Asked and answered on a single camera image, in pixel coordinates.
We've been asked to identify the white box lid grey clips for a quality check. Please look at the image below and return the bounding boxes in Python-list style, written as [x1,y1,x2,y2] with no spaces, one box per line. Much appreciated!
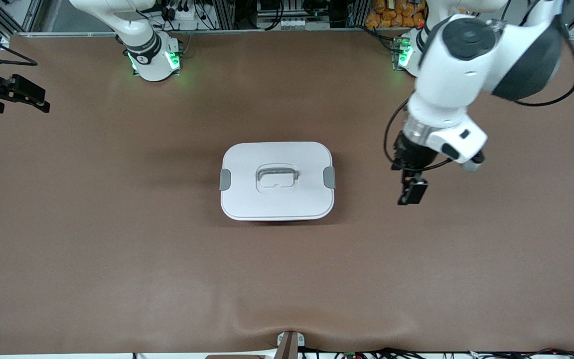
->
[220,142,336,221]

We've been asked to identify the orange snack bag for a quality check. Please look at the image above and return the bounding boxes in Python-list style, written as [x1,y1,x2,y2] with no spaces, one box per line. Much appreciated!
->
[365,0,427,29]

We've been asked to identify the white power strip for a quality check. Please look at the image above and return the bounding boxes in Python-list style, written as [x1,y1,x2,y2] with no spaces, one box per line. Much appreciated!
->
[165,0,205,30]

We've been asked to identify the brown table mat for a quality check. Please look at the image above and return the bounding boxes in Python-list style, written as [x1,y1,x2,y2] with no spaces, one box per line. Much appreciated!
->
[0,27,574,356]

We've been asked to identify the wooden clamp bracket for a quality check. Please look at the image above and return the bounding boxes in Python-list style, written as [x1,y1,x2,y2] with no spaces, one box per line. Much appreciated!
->
[276,331,306,359]

